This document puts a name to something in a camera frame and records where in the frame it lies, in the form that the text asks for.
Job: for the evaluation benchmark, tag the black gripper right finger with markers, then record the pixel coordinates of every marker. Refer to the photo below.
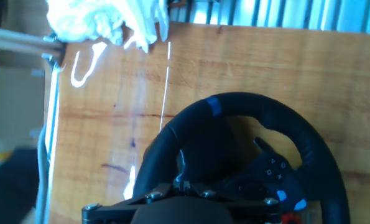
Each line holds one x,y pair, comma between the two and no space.
256,211

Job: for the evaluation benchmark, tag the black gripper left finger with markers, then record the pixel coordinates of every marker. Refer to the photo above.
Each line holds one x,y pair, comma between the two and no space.
116,211

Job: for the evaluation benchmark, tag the black leather steering wheel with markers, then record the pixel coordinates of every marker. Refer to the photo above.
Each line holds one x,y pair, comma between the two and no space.
315,149

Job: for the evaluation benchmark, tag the black wheel base housing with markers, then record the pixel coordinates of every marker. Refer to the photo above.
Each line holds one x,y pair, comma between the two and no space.
209,149

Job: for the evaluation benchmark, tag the grey curved tube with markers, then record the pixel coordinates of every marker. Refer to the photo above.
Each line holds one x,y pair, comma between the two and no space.
41,174

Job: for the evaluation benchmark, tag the wooden board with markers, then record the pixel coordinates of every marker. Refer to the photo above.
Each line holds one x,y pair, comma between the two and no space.
110,93

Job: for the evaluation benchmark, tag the crumpled plastic sheet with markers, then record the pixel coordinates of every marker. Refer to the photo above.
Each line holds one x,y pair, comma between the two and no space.
94,18

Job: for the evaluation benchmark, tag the metal frame bar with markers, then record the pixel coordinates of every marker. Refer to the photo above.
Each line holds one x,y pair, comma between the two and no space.
16,39

